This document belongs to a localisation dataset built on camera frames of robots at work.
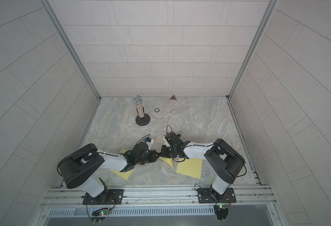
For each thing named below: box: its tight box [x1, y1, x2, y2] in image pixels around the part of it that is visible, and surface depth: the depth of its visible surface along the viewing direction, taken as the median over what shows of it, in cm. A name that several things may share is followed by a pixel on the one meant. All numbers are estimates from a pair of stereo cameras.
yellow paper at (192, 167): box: [176, 157, 203, 180], surface depth 82 cm
